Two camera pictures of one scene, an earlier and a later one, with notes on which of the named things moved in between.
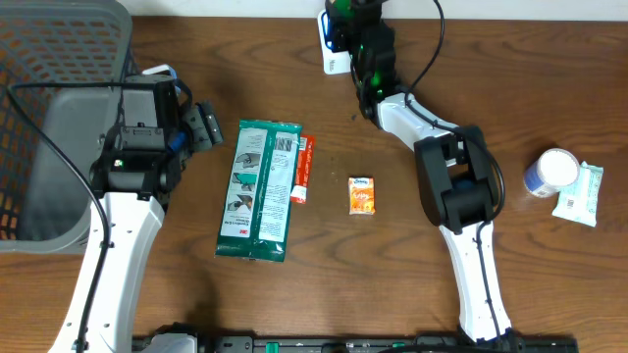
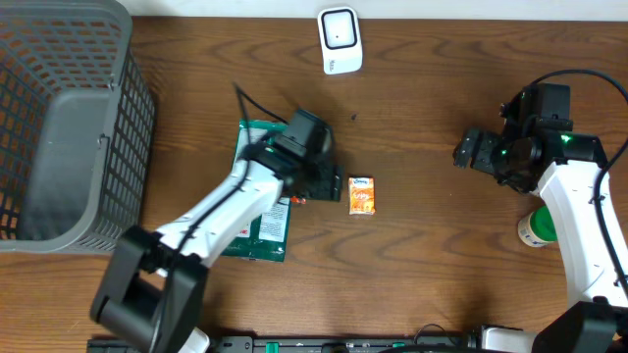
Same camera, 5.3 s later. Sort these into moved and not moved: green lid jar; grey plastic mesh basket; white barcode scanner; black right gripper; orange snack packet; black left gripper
Moved: green lid jar; black left gripper; black right gripper
Not moved: orange snack packet; grey plastic mesh basket; white barcode scanner
